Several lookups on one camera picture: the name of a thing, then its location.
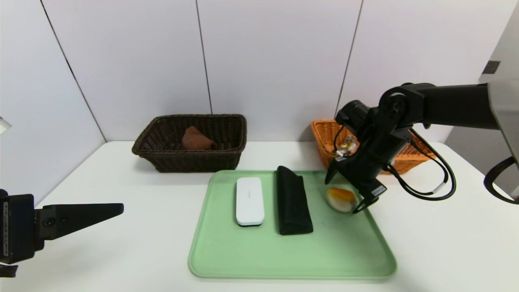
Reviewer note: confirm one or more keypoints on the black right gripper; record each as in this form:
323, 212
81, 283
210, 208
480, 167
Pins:
362, 179

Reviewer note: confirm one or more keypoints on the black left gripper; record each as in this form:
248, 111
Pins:
17, 228

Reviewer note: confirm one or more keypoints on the chocolate candy packet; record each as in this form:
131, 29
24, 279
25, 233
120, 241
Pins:
348, 146

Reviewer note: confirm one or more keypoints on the black fabric pouch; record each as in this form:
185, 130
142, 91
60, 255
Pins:
292, 202

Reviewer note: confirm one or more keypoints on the brown towel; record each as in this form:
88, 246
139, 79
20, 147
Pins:
196, 140

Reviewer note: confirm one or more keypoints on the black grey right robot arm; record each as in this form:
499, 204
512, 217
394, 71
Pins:
446, 107

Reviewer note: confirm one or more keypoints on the orange wicker basket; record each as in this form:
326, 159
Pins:
324, 138

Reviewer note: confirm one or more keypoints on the dark brown wicker basket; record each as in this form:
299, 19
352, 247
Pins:
190, 162

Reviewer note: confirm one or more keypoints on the white rectangular plastic case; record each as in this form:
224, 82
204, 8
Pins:
249, 200

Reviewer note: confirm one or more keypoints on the green plastic tray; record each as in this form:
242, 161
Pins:
263, 251

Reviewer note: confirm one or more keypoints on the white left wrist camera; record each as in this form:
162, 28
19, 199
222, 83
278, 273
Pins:
4, 125

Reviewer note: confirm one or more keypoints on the dark wall bracket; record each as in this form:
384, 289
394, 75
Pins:
491, 67

